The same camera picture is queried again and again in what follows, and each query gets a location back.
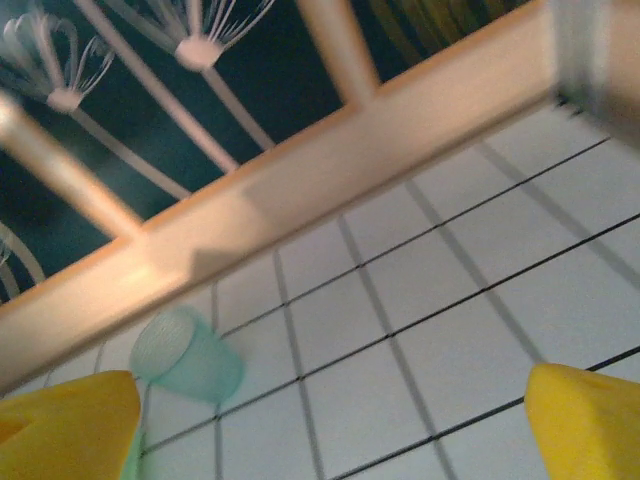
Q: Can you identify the teal plastic cup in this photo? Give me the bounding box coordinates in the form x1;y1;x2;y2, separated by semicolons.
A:
128;304;247;404

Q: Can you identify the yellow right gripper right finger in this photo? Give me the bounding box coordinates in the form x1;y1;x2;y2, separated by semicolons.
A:
523;362;640;480

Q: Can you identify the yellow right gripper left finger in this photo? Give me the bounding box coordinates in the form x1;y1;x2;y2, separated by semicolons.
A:
0;368;144;480

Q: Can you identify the aluminium frame post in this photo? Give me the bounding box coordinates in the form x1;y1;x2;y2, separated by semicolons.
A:
547;0;640;139

